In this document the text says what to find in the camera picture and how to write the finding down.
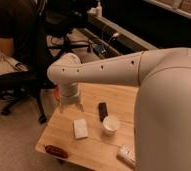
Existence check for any black office chair far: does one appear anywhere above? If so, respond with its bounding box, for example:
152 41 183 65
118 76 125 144
45 0 93 57

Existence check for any seated person dark shirt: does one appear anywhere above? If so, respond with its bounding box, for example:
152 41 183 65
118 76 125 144
0 0 38 125

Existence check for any white bottle on ledge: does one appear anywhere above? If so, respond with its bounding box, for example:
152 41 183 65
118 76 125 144
96 0 102 17

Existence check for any black rectangular bar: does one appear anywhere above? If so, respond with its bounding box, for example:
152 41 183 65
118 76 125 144
98 102 108 121

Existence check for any black office chair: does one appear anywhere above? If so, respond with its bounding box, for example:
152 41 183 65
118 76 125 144
0 15 55 124
45 0 93 57

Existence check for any black cable with white plug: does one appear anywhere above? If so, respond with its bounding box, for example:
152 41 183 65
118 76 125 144
100 31 121 54

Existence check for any blue power strip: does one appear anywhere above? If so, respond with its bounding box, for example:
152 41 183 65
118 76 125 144
93 45 106 55

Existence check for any red ceramic bowl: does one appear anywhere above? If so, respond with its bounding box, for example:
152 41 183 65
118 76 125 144
53 86 60 103

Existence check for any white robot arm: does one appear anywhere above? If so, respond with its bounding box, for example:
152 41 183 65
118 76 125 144
47 47 191 171

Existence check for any dark red oblong object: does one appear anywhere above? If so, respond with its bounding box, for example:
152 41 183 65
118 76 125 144
45 145 69 158

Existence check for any black office chair near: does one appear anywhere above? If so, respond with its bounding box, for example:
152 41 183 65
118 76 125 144
0 15 55 124

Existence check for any white rectangular sponge block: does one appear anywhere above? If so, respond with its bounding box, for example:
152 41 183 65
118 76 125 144
73 119 88 139

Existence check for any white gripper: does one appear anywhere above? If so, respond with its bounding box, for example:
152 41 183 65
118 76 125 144
58 83 84 113

